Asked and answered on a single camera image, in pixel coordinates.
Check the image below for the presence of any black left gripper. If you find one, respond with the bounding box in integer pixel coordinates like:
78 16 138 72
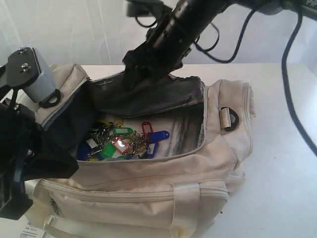
0 103 79 220

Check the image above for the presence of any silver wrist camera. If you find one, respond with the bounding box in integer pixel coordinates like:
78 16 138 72
126 0 163 17
6 46 61 109

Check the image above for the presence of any beige duffel bag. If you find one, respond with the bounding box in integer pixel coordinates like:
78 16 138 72
18 64 255 238

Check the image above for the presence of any white paper label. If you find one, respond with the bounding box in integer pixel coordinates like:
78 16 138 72
19 222 46 238

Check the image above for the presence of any colourful key tag bunch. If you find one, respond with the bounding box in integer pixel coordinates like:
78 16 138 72
76 120 170 162

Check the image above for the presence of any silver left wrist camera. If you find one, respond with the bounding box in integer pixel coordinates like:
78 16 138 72
6 46 61 109

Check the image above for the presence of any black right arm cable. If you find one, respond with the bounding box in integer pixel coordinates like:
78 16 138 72
193 4 317 158

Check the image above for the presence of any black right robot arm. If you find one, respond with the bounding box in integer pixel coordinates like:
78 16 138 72
122 0 317 90

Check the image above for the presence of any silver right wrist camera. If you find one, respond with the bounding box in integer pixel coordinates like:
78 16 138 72
126 0 163 17

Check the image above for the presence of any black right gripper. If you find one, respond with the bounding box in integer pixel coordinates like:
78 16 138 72
122 12 201 91

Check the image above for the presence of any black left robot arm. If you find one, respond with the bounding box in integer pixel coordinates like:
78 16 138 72
0 65 78 220

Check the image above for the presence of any white backdrop curtain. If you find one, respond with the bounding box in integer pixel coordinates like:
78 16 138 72
0 0 317 70

